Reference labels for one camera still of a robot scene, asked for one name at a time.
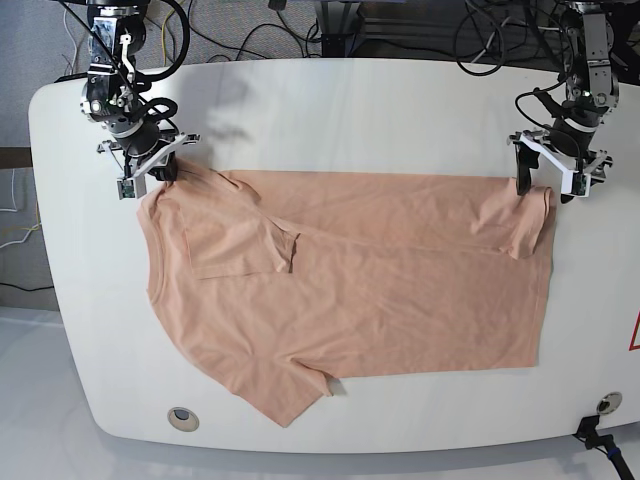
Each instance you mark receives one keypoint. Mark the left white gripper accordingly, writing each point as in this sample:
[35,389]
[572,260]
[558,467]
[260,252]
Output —
[566,145]

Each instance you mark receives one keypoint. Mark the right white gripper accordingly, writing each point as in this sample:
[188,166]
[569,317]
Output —
[147,149]

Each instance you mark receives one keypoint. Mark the peach pink T-shirt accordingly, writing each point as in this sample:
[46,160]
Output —
[274,283]

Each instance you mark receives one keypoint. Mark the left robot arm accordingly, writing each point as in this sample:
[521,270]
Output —
[586,92]

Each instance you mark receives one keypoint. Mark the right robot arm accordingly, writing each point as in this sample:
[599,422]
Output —
[114,88]

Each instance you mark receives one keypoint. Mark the red triangle warning sticker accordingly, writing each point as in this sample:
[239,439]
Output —
[634,343]

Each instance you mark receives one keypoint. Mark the silver right table grommet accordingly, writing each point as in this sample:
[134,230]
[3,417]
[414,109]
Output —
[609,403]

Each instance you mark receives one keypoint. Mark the silver table grommet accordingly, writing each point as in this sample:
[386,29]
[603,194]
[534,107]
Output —
[183,419]
[609,403]

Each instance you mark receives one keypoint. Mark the silver left table grommet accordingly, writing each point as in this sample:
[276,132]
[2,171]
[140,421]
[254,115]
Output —
[183,419]

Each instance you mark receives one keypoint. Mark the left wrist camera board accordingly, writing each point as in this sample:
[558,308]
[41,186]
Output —
[581,184]

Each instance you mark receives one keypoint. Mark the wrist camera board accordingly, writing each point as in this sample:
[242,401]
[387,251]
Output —
[126,189]
[581,184]

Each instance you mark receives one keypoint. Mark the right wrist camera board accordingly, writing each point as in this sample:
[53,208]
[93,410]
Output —
[126,189]

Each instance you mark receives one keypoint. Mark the black metal frame post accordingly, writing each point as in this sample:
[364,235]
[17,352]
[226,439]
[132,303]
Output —
[339,24]

